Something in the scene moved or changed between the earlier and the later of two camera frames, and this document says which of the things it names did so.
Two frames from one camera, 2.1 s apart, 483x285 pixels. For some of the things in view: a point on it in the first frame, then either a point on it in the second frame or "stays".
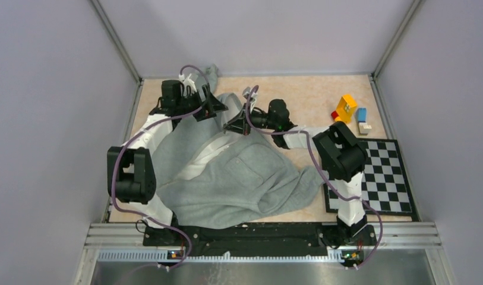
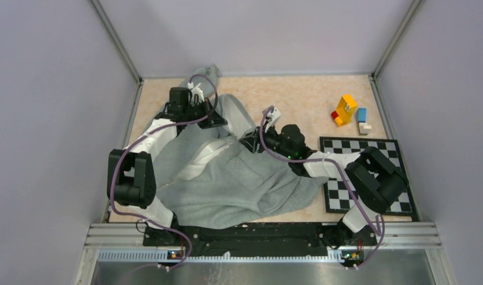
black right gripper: x=239 y=124 to x=252 y=140
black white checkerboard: x=385 y=184 stays
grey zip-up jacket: x=210 y=176 stays
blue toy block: x=362 y=114 stays
